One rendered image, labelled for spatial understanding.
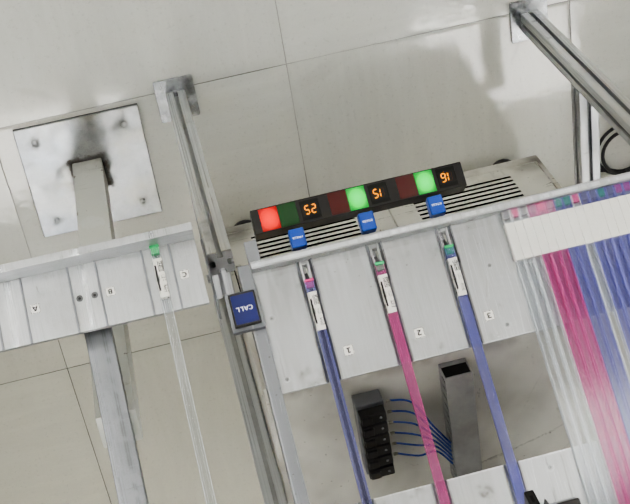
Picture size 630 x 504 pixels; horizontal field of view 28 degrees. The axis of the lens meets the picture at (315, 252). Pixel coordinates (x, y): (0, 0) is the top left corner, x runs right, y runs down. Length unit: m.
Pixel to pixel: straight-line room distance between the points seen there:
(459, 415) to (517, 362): 0.14
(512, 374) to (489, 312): 0.38
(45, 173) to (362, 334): 0.93
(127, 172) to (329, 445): 0.73
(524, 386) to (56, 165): 1.02
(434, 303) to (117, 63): 0.91
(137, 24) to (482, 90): 0.74
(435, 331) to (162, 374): 1.11
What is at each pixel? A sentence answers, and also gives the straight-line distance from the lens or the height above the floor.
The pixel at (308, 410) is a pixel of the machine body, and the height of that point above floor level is 0.62.
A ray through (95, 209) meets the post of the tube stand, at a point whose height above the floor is 0.22.
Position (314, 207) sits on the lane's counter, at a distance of 1.94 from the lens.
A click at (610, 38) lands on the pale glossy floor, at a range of 2.75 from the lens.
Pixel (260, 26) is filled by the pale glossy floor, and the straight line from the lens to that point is 2.51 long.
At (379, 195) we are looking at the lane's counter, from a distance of 1.95.
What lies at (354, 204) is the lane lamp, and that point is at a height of 0.66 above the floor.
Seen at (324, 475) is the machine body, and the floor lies 0.62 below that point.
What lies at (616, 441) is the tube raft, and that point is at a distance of 1.92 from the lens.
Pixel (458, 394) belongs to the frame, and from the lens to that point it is 2.21.
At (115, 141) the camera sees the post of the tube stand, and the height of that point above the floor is 0.01.
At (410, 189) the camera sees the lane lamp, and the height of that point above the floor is 0.66.
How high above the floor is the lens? 2.31
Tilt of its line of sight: 57 degrees down
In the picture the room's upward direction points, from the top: 158 degrees clockwise
